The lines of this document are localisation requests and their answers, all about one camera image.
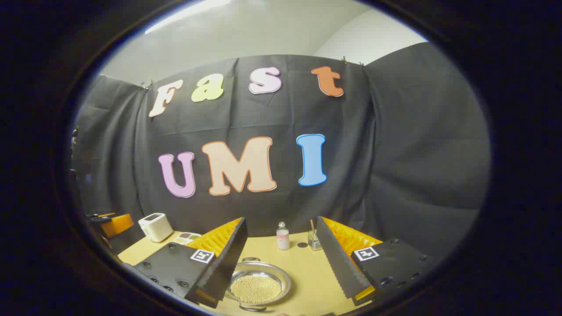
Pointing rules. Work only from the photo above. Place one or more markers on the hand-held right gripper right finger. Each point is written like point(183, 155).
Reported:
point(336, 263)

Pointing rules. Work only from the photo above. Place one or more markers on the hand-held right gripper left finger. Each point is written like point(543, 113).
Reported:
point(228, 259)

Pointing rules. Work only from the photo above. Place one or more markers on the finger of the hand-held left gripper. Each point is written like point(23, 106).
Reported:
point(118, 224)

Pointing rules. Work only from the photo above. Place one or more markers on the stainless steel pot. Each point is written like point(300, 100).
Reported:
point(246, 272)

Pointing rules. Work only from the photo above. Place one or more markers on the pile of soybeans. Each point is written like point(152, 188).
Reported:
point(257, 289)

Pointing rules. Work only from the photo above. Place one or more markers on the white plastic box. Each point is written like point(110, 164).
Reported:
point(154, 226)

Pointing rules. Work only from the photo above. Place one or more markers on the wooden stick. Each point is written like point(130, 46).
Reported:
point(312, 226)

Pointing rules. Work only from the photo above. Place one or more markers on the white divided grain tray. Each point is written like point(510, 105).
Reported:
point(188, 237)

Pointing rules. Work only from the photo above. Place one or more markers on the clear bottle with pink label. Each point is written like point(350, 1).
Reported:
point(283, 239)

